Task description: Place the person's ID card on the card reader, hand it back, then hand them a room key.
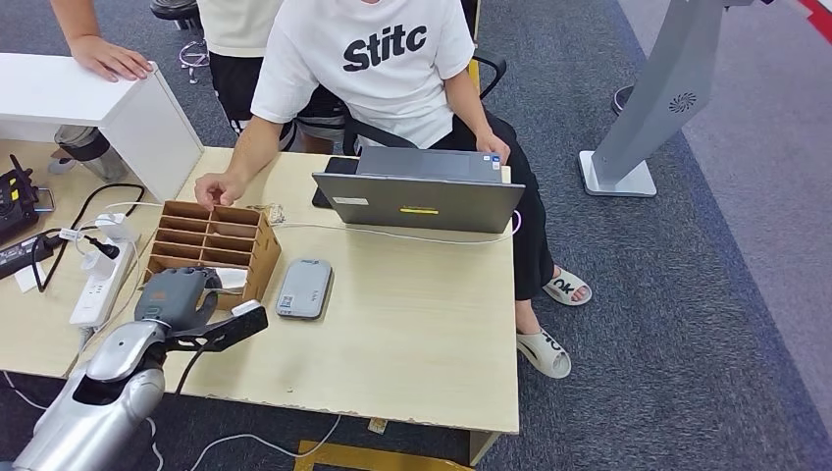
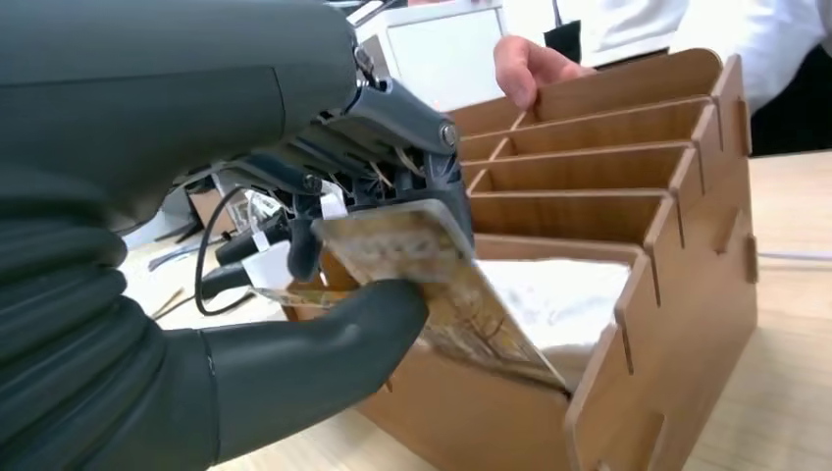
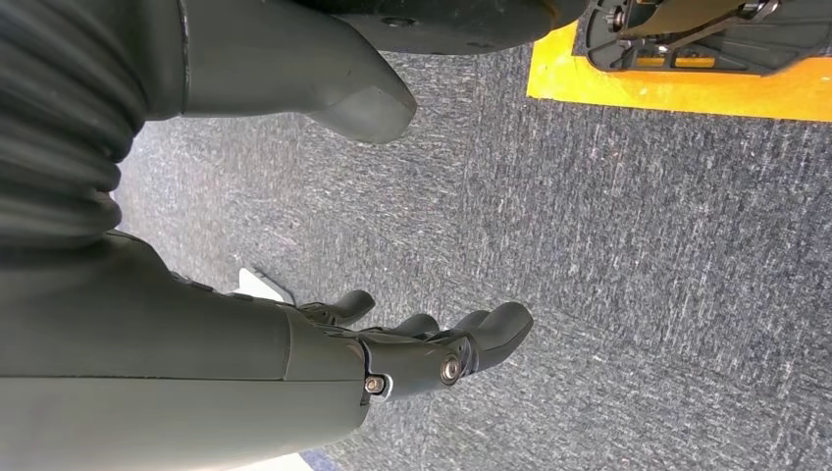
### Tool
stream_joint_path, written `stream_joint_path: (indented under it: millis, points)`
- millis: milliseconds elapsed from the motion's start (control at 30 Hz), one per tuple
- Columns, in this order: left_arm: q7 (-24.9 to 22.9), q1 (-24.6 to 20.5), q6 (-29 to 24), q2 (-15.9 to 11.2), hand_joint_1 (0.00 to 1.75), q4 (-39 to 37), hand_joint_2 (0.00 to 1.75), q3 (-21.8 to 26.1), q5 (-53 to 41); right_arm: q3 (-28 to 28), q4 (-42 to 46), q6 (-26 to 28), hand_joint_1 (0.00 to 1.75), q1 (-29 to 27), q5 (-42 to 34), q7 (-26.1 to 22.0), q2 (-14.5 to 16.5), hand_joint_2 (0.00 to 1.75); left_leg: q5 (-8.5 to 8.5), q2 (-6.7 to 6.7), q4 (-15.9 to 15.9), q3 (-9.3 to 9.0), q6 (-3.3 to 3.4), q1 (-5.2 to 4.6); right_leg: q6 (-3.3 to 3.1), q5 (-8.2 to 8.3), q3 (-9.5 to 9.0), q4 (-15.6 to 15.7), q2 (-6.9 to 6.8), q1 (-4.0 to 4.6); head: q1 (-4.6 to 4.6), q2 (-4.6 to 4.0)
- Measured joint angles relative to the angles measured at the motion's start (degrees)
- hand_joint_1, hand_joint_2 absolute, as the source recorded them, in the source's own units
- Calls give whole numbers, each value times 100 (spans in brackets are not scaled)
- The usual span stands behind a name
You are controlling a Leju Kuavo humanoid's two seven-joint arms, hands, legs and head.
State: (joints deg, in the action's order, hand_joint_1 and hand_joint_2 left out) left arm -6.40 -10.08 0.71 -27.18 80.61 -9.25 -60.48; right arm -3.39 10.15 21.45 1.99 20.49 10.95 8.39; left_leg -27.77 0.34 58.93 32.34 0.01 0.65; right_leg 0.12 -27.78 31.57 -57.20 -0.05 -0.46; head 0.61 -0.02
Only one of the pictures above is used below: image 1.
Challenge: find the clear plastic bottle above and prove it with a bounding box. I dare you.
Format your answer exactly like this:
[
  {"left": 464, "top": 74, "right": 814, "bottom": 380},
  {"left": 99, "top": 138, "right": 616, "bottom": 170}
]
[{"left": 55, "top": 126, "right": 131, "bottom": 184}]

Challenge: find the seated person's left hand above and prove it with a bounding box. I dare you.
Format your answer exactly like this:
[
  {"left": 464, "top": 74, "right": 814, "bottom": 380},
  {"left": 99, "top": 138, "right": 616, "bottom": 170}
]
[{"left": 474, "top": 130, "right": 512, "bottom": 167}]

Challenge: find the white paper slip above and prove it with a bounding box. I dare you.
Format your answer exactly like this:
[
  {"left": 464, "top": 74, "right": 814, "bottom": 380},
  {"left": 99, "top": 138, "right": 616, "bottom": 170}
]
[{"left": 14, "top": 263, "right": 48, "bottom": 295}]

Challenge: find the white card sleeve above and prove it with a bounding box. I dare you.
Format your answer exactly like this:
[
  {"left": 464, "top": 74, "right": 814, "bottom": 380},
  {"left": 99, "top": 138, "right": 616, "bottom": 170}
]
[{"left": 211, "top": 267, "right": 249, "bottom": 291}]

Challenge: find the black camera cable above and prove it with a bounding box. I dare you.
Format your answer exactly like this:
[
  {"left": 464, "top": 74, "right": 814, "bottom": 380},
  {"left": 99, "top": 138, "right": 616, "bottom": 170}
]
[{"left": 172, "top": 338, "right": 223, "bottom": 397}]

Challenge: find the yellow floor frame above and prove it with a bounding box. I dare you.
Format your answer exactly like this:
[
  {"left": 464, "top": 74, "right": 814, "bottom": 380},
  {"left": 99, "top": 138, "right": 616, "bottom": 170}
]
[{"left": 293, "top": 442, "right": 471, "bottom": 471}]

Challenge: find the white power strip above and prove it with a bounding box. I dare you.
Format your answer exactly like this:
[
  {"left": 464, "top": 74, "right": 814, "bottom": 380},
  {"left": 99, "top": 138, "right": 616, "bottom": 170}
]
[{"left": 70, "top": 236, "right": 141, "bottom": 330}]

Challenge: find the seated person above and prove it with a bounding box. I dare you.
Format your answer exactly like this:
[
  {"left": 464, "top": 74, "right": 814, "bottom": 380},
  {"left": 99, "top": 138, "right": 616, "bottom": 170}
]
[{"left": 193, "top": 0, "right": 594, "bottom": 381}]

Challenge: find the black round stool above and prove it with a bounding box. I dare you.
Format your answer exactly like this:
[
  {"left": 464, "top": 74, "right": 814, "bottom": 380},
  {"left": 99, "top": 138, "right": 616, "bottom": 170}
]
[{"left": 150, "top": 0, "right": 201, "bottom": 31}]

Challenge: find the crumpled clear wrapper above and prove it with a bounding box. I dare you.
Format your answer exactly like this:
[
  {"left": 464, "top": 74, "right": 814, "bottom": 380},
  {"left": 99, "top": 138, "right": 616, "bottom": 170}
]
[{"left": 249, "top": 202, "right": 287, "bottom": 226}]

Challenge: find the red floor strip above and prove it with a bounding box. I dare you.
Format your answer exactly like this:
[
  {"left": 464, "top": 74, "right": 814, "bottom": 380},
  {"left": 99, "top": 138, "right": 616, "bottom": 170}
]
[{"left": 794, "top": 0, "right": 832, "bottom": 48}]

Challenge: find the standing person's right hand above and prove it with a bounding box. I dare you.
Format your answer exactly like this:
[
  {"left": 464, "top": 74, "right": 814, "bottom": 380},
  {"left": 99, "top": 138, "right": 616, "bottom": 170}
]
[{"left": 68, "top": 35, "right": 155, "bottom": 83}]

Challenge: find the grey kiosk stand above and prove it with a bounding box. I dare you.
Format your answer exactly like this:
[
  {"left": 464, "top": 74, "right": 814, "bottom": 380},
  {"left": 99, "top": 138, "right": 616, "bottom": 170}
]
[{"left": 578, "top": 0, "right": 778, "bottom": 200}]

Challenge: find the black phone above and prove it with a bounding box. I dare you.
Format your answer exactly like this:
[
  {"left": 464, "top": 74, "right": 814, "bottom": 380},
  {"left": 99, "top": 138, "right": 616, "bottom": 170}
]
[{"left": 312, "top": 157, "right": 361, "bottom": 211}]

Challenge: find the black power plug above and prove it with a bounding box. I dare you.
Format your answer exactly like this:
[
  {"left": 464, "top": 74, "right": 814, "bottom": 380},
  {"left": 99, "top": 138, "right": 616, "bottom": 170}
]
[{"left": 85, "top": 235, "right": 123, "bottom": 261}]

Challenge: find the black controller device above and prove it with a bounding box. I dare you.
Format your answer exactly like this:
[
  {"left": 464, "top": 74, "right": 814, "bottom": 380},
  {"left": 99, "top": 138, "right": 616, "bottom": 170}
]
[{"left": 0, "top": 154, "right": 43, "bottom": 245}]

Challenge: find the grey card reader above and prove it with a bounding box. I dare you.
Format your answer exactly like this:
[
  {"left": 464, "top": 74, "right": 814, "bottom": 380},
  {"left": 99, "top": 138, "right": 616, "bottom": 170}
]
[{"left": 275, "top": 258, "right": 335, "bottom": 322}]

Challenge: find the white floor cable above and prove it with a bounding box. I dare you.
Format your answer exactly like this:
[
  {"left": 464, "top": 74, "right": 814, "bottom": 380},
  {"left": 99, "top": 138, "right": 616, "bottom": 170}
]
[{"left": 0, "top": 370, "right": 342, "bottom": 471}]

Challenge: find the small white plug adapter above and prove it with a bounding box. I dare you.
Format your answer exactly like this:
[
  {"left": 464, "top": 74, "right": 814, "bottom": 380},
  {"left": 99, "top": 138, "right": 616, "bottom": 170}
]
[{"left": 80, "top": 249, "right": 115, "bottom": 281}]

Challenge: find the black camera bracket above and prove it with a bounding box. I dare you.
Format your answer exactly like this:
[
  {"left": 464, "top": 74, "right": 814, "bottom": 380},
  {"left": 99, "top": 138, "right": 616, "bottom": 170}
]
[{"left": 165, "top": 301, "right": 270, "bottom": 354}]

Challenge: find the white cabinet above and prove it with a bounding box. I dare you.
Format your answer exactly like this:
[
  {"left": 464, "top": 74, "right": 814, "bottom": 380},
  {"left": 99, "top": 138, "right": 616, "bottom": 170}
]
[{"left": 0, "top": 53, "right": 206, "bottom": 204}]

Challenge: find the dark round base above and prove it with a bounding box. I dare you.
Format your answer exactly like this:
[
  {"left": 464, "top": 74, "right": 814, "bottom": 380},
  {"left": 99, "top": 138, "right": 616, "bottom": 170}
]
[{"left": 611, "top": 85, "right": 636, "bottom": 120}]

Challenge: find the seated person's right hand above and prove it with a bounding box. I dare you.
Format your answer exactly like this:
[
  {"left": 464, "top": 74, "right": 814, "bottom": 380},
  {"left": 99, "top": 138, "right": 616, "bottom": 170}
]
[{"left": 193, "top": 172, "right": 248, "bottom": 211}]

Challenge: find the grey laptop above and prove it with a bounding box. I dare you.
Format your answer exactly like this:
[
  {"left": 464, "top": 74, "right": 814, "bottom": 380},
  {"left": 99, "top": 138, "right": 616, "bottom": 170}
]
[{"left": 313, "top": 145, "right": 527, "bottom": 236}]

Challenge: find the standing person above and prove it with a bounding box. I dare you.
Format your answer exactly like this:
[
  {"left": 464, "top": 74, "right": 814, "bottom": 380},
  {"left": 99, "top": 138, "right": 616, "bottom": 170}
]
[{"left": 50, "top": 0, "right": 347, "bottom": 154}]

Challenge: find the beige slipper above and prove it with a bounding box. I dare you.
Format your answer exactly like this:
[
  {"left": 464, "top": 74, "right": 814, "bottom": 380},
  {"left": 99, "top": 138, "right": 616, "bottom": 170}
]
[
  {"left": 516, "top": 327, "right": 573, "bottom": 381},
  {"left": 543, "top": 268, "right": 594, "bottom": 308}
]

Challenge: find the cardboard compartment organizer box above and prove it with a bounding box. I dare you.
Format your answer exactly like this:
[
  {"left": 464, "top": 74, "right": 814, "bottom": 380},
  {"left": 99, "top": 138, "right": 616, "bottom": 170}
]
[{"left": 142, "top": 199, "right": 283, "bottom": 312}]

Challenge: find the large white charger adapter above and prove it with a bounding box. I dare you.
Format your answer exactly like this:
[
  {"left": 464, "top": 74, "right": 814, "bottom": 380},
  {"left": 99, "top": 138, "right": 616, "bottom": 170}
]
[{"left": 95, "top": 213, "right": 141, "bottom": 245}]

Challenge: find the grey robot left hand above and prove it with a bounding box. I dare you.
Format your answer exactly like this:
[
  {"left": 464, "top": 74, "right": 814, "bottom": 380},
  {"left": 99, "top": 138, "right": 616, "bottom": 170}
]
[{"left": 132, "top": 266, "right": 226, "bottom": 333}]

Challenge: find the black power cable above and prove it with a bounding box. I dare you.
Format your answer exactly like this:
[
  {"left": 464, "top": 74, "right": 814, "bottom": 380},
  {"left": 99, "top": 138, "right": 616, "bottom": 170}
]
[{"left": 32, "top": 184, "right": 147, "bottom": 293}]

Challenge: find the black power brick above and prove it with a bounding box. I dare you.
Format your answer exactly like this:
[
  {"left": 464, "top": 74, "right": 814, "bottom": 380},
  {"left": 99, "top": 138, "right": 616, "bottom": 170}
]
[{"left": 0, "top": 229, "right": 67, "bottom": 282}]

